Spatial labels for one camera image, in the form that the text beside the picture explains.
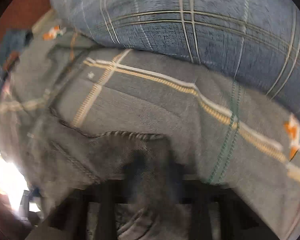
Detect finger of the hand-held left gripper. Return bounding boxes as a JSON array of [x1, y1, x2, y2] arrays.
[[164, 154, 263, 240], [37, 152, 151, 240]]

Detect grey denim pants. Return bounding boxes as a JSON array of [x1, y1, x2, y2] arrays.
[[15, 107, 192, 240]]

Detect grey patterned bed sheet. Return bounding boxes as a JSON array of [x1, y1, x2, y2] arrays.
[[0, 29, 300, 240]]

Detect blue plaid pillow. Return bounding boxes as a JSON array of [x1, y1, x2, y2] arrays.
[[49, 0, 300, 120]]

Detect dark blue denim garment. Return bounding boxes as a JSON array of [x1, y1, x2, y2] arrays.
[[0, 29, 32, 93]]

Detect brown headboard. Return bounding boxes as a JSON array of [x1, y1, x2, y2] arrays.
[[0, 0, 56, 63]]

